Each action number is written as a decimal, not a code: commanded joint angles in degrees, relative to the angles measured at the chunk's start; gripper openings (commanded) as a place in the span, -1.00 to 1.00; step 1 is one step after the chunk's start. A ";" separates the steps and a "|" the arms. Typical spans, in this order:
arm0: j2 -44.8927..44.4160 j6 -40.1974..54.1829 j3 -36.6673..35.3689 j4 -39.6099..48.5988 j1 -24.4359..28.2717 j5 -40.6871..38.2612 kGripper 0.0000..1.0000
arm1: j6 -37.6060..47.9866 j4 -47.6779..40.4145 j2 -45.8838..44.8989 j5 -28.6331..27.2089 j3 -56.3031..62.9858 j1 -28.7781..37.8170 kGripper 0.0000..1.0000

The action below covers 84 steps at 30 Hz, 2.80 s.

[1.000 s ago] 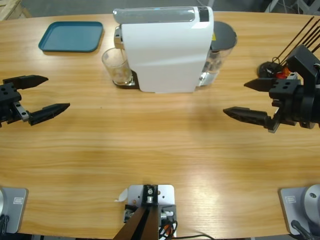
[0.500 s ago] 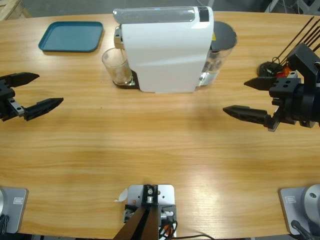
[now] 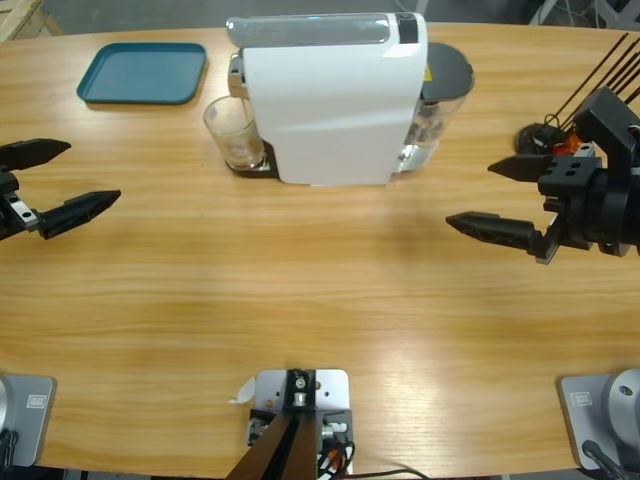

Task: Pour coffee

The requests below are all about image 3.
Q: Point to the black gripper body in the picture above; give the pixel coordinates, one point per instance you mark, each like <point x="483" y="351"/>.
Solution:
<point x="600" y="210"/>
<point x="12" y="215"/>

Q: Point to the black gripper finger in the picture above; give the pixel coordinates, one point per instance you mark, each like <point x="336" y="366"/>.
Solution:
<point x="80" y="210"/>
<point x="522" y="167"/>
<point x="495" y="230"/>
<point x="35" y="152"/>

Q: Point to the clear glass cup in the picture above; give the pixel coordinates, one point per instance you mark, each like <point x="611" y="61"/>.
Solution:
<point x="235" y="145"/>

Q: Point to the grey coffee machine lever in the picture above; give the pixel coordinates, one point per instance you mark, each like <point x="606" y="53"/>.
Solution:
<point x="300" y="30"/>

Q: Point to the red coffee capsule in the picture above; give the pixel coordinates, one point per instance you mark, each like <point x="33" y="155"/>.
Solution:
<point x="559" y="148"/>

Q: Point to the orange coffee capsule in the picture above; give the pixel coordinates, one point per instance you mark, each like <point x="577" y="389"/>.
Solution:
<point x="575" y="140"/>

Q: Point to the white capsule coffee machine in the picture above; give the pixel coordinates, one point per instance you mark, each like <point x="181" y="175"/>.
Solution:
<point x="325" y="110"/>

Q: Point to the black capsule holder with rods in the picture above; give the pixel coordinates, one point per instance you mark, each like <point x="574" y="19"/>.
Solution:
<point x="532" y="140"/>

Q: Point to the clear water tank black lid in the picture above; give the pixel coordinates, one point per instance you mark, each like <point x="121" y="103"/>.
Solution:
<point x="447" y="70"/>

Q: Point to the teal plastic tray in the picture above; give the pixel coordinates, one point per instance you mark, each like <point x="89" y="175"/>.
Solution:
<point x="150" y="70"/>

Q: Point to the silver drip tray grate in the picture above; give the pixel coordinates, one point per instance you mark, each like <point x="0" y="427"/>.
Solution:
<point x="267" y="167"/>

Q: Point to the grey metal device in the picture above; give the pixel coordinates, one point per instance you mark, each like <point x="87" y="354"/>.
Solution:
<point x="332" y="395"/>

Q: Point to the white tape piece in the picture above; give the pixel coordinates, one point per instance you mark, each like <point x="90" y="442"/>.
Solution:
<point x="245" y="392"/>

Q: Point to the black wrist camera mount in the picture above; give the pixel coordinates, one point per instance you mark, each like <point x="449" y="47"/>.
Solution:
<point x="610" y="125"/>

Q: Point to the grey metal frame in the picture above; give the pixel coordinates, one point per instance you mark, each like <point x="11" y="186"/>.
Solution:
<point x="545" y="10"/>

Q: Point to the black clamp bracket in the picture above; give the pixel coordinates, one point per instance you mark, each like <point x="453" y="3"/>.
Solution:
<point x="256" y="415"/>

